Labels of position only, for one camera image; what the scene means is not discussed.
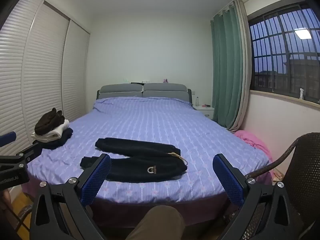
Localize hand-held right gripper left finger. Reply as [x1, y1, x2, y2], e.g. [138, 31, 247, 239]
[29, 153, 112, 240]

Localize black pants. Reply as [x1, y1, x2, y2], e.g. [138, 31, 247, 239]
[80, 137, 188, 183]

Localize white louvred wardrobe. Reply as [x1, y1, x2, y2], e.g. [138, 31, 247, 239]
[0, 0, 90, 157]

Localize beige curtain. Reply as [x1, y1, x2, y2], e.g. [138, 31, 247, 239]
[226, 0, 252, 133]

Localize navy folded garment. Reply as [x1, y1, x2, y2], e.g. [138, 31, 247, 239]
[37, 127, 74, 150]

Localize white nightstand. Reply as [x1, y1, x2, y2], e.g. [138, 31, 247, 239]
[194, 105, 215, 120]

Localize brown wicker chair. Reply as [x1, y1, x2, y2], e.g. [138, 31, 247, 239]
[244, 132, 320, 240]
[14, 202, 34, 232]

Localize person's leg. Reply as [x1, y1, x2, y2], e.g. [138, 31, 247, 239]
[125, 205, 185, 240]

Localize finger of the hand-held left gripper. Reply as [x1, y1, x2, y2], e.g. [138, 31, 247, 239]
[0, 132, 17, 147]
[16, 141, 43, 167]

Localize pink blanket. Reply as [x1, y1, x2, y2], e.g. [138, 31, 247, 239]
[234, 130, 273, 163]

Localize white folded garment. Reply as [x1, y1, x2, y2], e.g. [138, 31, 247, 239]
[31, 119, 70, 142]

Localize bed with purple sheet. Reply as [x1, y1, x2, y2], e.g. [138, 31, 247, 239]
[26, 96, 273, 228]

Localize grey padded headboard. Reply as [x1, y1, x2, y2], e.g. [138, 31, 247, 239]
[97, 83, 193, 105]

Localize barred window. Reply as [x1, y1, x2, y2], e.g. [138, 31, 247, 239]
[247, 2, 320, 104]

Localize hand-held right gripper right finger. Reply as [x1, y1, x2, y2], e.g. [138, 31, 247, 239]
[212, 154, 304, 240]

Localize green curtain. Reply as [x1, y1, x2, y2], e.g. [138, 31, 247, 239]
[210, 1, 244, 130]

